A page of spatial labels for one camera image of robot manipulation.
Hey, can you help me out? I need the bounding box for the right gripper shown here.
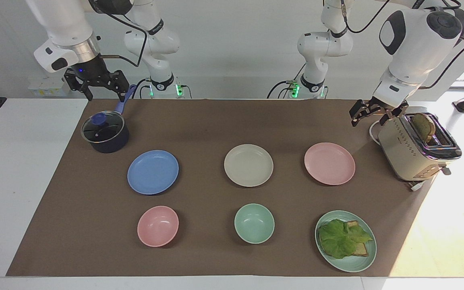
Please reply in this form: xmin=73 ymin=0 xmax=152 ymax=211
xmin=63 ymin=54 xmax=130 ymax=102

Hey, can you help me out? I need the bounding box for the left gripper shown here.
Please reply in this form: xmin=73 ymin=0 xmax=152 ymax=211
xmin=350 ymin=96 xmax=409 ymax=128

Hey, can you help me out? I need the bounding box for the glass lid with blue knob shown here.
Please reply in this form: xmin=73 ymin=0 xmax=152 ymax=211
xmin=81 ymin=111 xmax=125 ymax=144

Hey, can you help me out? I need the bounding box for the white power strip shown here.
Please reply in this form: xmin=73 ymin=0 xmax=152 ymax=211
xmin=28 ymin=77 xmax=72 ymax=97

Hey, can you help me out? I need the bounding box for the dark bread slice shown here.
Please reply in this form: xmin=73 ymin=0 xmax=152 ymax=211
xmin=411 ymin=113 xmax=437 ymax=144

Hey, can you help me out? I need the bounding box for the cream and silver toaster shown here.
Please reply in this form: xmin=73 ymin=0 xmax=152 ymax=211
xmin=378 ymin=112 xmax=462 ymax=192

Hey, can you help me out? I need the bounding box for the dark blue saucepan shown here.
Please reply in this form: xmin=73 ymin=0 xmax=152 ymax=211
xmin=81 ymin=84 xmax=137 ymax=154

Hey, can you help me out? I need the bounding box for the pink plate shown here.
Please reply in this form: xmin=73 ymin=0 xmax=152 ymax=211
xmin=304 ymin=142 xmax=356 ymax=186

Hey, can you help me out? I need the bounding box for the blue plate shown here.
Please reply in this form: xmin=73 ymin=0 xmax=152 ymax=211
xmin=127 ymin=150 xmax=180 ymax=196

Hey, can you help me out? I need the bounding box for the green lettuce leaf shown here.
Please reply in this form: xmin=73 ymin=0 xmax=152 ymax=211
xmin=317 ymin=219 xmax=374 ymax=259

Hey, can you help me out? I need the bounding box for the beige plate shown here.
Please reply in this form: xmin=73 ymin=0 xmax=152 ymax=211
xmin=224 ymin=144 xmax=274 ymax=188

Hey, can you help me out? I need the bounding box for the toasted bread slice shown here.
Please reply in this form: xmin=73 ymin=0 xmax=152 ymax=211
xmin=329 ymin=220 xmax=370 ymax=257

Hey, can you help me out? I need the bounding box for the green plate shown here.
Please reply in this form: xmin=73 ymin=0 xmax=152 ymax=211
xmin=315 ymin=210 xmax=378 ymax=273

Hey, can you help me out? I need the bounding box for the pink bowl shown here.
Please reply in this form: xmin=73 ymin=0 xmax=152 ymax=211
xmin=137 ymin=205 xmax=180 ymax=248

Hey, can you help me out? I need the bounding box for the green bowl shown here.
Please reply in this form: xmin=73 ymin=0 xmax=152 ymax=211
xmin=234 ymin=203 xmax=276 ymax=245

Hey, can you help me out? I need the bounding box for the white toaster cable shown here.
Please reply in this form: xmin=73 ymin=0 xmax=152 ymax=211
xmin=369 ymin=119 xmax=382 ymax=146

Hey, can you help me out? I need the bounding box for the black cable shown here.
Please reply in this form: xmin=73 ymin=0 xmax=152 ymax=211
xmin=267 ymin=80 xmax=295 ymax=99
xmin=132 ymin=78 xmax=152 ymax=99
xmin=417 ymin=37 xmax=464 ymax=90
xmin=340 ymin=0 xmax=394 ymax=34
xmin=89 ymin=0 xmax=148 ymax=68

